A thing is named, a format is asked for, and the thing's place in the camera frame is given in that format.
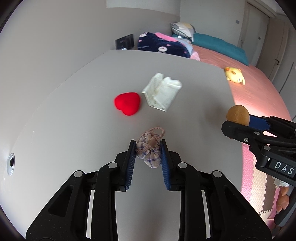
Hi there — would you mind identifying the purple plaid sachet pouch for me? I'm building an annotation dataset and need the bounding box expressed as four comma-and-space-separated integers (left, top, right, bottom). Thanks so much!
135, 126, 165, 169

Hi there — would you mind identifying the brown potato plush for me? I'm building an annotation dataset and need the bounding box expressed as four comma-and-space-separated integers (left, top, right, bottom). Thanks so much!
226, 105, 250, 126

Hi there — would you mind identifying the red heart plush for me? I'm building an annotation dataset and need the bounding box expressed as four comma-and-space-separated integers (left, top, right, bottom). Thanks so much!
114, 92, 141, 116

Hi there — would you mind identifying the white paper packet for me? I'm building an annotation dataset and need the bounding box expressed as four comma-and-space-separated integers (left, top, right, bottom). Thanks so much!
142, 73, 183, 111

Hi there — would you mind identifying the person's right hand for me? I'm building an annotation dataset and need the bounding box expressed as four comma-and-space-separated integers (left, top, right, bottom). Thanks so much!
276, 187, 290, 212

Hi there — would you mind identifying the pink bed sheet mattress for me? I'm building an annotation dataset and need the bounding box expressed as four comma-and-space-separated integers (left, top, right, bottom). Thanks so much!
193, 45, 292, 121

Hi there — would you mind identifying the coloured foam floor mat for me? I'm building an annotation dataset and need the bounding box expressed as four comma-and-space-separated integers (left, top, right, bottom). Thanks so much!
241, 144, 281, 230

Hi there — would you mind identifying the yellow chick plush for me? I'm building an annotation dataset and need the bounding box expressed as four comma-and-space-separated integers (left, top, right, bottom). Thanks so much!
224, 67, 245, 85

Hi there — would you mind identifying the teal pillow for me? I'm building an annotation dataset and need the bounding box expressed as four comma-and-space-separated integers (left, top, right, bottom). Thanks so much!
192, 33, 249, 66

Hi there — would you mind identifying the pink folded blanket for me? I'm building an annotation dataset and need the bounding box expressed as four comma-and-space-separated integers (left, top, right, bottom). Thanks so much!
155, 32, 200, 61

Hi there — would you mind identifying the white door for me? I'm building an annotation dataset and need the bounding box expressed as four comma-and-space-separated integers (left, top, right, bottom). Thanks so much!
238, 1, 270, 66

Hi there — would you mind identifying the navy rabbit blanket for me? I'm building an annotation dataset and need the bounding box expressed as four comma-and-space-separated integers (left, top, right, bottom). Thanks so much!
137, 32, 191, 58

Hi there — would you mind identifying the checked patchwork pillow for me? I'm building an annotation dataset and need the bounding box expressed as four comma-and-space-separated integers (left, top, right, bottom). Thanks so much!
171, 22, 196, 42

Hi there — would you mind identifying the silver cable grommet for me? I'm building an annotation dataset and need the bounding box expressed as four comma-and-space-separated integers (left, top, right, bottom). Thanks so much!
6, 153, 15, 175

